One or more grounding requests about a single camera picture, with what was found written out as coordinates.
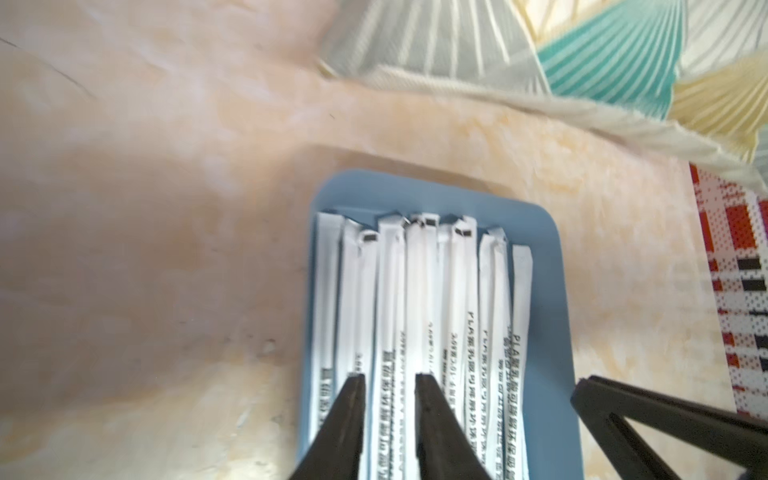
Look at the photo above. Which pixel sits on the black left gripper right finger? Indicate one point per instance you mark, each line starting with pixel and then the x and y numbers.
pixel 443 450

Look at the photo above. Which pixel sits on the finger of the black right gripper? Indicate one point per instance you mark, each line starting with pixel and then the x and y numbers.
pixel 605 407

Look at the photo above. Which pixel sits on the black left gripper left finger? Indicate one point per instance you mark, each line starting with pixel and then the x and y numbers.
pixel 336 450

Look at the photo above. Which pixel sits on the blue plastic storage tray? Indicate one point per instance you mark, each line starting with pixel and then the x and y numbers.
pixel 551 424

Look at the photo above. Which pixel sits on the white paper straw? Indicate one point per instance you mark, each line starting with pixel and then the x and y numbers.
pixel 522 263
pixel 329 229
pixel 460 313
pixel 390 240
pixel 417 350

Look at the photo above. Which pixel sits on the geometric fan pattern pillow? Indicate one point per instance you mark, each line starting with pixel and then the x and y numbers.
pixel 686 78

